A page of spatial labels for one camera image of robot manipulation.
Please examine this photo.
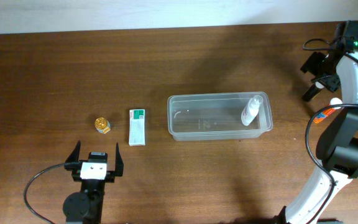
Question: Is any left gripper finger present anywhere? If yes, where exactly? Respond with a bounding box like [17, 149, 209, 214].
[114, 142, 124, 177]
[65, 140, 81, 163]

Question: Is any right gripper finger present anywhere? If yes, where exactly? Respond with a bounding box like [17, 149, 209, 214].
[300, 52, 326, 74]
[321, 75, 341, 92]

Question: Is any orange tube white cap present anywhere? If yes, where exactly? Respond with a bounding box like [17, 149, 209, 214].
[313, 98, 342, 124]

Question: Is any small gold lid jar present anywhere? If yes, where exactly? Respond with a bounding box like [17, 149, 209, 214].
[94, 117, 111, 134]

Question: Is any white green medicine box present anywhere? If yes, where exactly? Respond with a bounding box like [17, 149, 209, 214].
[129, 109, 145, 146]

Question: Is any white lotion bottle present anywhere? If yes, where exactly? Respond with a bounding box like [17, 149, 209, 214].
[241, 95, 264, 126]

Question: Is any dark bottle white cap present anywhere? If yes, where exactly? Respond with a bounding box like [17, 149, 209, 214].
[301, 82, 324, 102]

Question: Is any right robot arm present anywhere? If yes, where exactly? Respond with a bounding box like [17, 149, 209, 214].
[272, 21, 358, 223]

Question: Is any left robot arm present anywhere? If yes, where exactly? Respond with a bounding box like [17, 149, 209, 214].
[62, 141, 124, 224]

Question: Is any clear plastic container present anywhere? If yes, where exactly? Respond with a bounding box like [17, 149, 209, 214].
[167, 91, 273, 141]

